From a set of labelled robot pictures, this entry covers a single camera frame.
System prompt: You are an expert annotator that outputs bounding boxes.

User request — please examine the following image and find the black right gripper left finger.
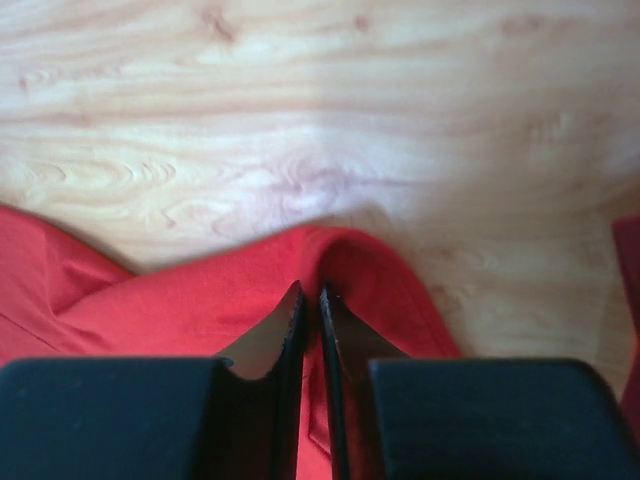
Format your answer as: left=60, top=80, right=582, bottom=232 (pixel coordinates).
left=1, top=284, right=306, bottom=479

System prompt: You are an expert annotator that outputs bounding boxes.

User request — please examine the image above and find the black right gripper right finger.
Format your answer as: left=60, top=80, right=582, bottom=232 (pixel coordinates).
left=320, top=289, right=636, bottom=479

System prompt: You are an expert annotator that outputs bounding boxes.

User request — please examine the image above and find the folded dark red t shirt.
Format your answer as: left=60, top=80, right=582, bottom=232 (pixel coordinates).
left=612, top=216, right=639, bottom=421

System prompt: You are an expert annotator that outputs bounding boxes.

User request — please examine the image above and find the bright red t shirt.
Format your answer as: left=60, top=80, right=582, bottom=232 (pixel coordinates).
left=1, top=208, right=460, bottom=479

